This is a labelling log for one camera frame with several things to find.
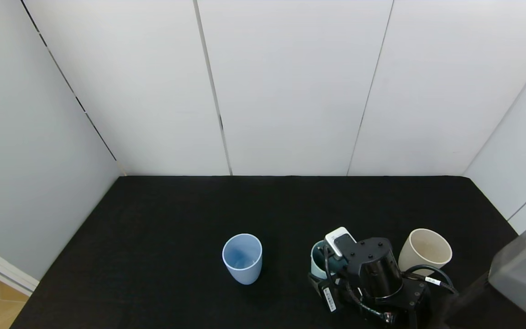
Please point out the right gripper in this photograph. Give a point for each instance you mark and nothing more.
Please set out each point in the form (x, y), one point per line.
(327, 298)

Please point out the teal green plastic cup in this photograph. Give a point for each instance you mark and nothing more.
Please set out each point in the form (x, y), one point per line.
(316, 262)

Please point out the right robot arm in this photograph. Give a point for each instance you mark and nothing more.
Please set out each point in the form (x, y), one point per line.
(523, 269)

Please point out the light blue plastic cup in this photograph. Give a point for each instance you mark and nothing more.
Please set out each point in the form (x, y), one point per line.
(243, 270)

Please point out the beige plastic cup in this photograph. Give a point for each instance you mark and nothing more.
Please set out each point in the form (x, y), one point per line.
(423, 251)

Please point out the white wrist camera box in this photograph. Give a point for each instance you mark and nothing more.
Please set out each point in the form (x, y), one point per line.
(338, 240)

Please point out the white wall base rail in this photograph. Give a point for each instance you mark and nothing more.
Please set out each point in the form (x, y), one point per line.
(2, 270)

